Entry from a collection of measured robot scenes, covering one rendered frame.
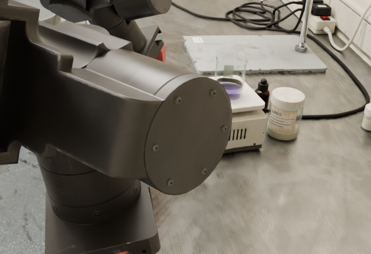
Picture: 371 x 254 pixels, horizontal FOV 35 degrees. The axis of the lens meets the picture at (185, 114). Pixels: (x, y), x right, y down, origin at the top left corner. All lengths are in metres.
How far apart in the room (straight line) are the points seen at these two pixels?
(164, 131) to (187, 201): 0.64
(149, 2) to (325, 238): 0.41
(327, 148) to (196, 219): 0.32
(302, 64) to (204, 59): 0.22
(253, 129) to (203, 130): 0.73
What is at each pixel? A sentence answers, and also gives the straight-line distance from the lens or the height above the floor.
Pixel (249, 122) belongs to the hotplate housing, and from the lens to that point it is 1.00.
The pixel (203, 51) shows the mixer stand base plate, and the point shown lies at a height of 0.76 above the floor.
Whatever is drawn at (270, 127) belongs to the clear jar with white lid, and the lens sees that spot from 1.07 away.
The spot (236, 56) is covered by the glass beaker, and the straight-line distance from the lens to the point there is 1.00.
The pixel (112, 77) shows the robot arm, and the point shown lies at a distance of 0.28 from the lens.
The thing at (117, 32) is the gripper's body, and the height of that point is 0.99.
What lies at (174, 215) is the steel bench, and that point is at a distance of 0.87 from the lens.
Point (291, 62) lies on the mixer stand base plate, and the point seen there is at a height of 0.76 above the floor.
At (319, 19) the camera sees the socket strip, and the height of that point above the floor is 0.79.
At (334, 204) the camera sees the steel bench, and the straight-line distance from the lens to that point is 0.95.
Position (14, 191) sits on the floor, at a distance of 2.19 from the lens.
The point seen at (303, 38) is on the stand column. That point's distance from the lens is 1.43.
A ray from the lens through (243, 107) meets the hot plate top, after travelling 0.98.
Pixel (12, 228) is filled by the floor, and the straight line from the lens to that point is 2.04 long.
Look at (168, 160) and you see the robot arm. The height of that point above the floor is 1.15.
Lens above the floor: 1.30
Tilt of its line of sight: 29 degrees down
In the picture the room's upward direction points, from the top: 5 degrees clockwise
